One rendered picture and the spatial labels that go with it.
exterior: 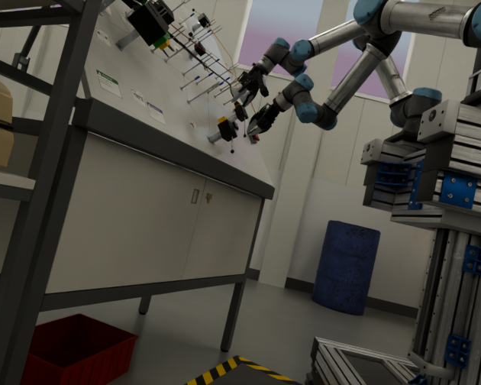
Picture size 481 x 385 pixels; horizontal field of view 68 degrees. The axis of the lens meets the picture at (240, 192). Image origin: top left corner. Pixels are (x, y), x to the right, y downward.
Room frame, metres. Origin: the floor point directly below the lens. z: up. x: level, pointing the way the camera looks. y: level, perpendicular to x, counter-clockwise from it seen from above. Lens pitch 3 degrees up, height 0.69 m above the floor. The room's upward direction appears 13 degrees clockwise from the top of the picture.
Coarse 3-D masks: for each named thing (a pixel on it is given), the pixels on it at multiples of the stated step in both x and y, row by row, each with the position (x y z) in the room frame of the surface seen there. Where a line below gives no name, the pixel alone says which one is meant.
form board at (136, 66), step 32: (128, 32) 1.11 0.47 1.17; (192, 32) 1.76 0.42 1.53; (96, 64) 0.87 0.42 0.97; (128, 64) 1.02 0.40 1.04; (160, 64) 1.23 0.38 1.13; (192, 64) 1.54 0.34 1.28; (96, 96) 0.82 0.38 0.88; (128, 96) 0.94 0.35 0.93; (160, 96) 1.12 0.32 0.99; (192, 96) 1.37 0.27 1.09; (224, 96) 1.77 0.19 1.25; (160, 128) 1.03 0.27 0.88; (224, 160) 1.38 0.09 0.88; (256, 160) 1.77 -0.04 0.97
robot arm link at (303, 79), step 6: (300, 78) 1.35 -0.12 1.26; (306, 78) 1.36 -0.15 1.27; (294, 84) 1.37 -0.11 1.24; (300, 84) 1.35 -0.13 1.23; (306, 84) 1.35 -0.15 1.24; (312, 84) 1.37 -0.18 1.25; (282, 90) 1.42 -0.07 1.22; (288, 90) 1.39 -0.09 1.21; (294, 90) 1.37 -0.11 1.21; (300, 90) 1.35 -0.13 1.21; (288, 96) 1.40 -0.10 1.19
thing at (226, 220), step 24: (216, 192) 1.42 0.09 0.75; (240, 192) 1.61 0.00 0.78; (216, 216) 1.46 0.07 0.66; (240, 216) 1.65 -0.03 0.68; (192, 240) 1.35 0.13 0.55; (216, 240) 1.50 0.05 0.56; (240, 240) 1.71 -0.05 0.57; (192, 264) 1.38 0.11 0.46; (216, 264) 1.55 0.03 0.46; (240, 264) 1.76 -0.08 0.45
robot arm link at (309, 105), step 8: (296, 96) 1.35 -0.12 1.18; (304, 96) 1.34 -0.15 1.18; (296, 104) 1.35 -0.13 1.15; (304, 104) 1.32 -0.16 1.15; (312, 104) 1.32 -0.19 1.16; (296, 112) 1.35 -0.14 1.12; (304, 112) 1.32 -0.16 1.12; (312, 112) 1.31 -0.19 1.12; (320, 112) 1.37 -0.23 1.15; (304, 120) 1.35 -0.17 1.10; (312, 120) 1.35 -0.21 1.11
